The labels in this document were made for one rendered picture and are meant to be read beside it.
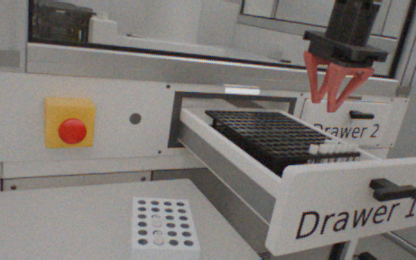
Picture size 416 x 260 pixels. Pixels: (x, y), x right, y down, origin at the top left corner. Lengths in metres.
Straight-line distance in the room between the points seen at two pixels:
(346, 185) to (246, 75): 0.35
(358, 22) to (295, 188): 0.23
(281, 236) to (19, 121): 0.43
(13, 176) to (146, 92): 0.26
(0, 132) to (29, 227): 0.16
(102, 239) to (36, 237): 0.08
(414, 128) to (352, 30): 1.82
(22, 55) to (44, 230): 0.26
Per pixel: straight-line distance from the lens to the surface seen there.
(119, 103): 0.65
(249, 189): 0.50
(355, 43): 0.52
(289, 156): 0.53
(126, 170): 0.71
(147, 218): 0.52
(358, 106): 0.96
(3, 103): 0.63
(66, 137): 0.57
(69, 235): 0.55
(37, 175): 0.68
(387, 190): 0.48
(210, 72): 0.70
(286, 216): 0.43
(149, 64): 0.65
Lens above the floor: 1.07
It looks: 18 degrees down
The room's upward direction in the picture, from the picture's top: 10 degrees clockwise
